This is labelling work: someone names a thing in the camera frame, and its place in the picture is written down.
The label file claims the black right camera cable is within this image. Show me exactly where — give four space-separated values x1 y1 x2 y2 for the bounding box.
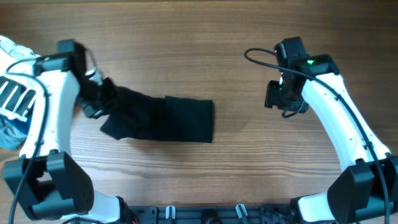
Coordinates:
243 47 391 224

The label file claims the white folded shirt black print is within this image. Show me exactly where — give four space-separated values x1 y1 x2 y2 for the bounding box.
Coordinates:
1 36 38 122

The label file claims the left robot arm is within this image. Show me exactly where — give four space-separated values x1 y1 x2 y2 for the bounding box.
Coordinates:
1 37 139 223

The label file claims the black polo shirt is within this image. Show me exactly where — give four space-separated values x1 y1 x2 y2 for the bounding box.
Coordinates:
101 86 214 143

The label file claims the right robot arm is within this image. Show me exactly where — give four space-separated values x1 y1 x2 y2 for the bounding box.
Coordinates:
265 37 397 223

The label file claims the light blue folded garment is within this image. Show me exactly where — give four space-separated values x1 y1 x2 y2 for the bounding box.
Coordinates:
1 116 30 150

